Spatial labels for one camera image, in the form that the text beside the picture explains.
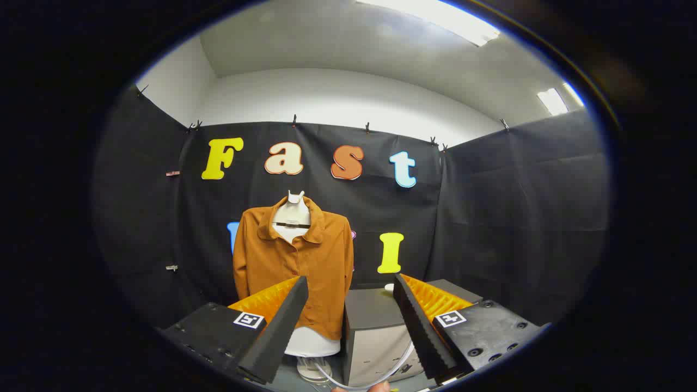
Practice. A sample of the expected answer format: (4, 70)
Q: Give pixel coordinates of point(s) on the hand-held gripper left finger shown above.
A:
(277, 337)

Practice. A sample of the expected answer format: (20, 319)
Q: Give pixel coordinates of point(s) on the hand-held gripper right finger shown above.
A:
(422, 332)

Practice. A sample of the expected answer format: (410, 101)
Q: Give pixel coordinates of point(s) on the orange-brown button shirt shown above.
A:
(321, 267)

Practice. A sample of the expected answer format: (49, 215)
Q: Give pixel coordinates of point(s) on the grey cabinet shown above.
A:
(370, 316)

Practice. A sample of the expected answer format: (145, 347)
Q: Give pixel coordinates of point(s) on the white mannequin torso stand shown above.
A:
(291, 215)

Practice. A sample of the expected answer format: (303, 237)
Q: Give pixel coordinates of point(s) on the black backdrop cloth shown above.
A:
(490, 218)

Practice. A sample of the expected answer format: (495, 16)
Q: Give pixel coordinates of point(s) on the row of black cloth clips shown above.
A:
(294, 121)

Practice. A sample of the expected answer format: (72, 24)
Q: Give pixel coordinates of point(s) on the small ceiling light panel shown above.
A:
(573, 93)
(552, 102)

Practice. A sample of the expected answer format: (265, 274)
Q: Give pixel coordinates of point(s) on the long ceiling light panel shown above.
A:
(452, 22)

